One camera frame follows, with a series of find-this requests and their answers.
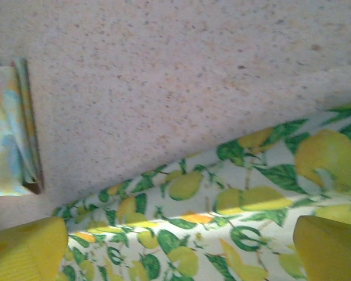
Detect pastel floral skirt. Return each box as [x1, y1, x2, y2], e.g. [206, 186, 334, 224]
[0, 57, 44, 197]

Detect lemon print skirt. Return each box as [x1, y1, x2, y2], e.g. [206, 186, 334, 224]
[52, 99, 351, 281]

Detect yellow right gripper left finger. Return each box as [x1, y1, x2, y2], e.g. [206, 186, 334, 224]
[0, 216, 68, 281]

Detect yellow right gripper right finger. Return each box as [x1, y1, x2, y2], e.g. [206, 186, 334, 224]
[293, 215, 351, 281]

